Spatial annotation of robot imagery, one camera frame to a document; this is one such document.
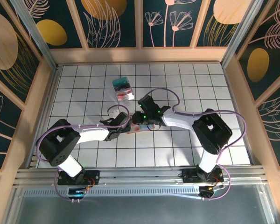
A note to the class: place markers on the aluminium side rail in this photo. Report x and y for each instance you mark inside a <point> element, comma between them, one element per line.
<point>50,93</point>

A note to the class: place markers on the red circle card stack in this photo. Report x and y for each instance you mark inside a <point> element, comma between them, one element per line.
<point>124,95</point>

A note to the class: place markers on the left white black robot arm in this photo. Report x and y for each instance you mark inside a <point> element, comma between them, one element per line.
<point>93,135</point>

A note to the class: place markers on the red circle credit card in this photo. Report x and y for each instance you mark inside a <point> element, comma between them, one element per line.
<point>136,128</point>

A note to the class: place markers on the tan leather card holder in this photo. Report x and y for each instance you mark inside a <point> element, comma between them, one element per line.
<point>142,128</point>

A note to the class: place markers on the teal card stack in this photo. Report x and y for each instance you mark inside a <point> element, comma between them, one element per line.
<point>120,82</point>

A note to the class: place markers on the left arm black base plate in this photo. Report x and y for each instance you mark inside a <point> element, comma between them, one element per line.
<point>93,177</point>

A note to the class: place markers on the small controller board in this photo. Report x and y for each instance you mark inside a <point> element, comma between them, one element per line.
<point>210,190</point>
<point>77,192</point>

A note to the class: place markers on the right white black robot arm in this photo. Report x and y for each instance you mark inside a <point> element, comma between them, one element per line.
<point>175,119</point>

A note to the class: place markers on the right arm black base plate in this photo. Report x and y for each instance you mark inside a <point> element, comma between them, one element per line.
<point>189,176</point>

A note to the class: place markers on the aluminium front rail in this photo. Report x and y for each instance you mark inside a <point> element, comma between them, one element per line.
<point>140,173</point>

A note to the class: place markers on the clear acrylic card box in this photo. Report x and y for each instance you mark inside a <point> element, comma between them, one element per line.
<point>123,90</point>

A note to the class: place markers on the aluminium corner post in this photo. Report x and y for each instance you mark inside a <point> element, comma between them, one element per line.
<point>240,35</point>
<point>35,35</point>

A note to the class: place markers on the grey metal front panel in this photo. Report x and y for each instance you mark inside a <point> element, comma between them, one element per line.
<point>140,210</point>

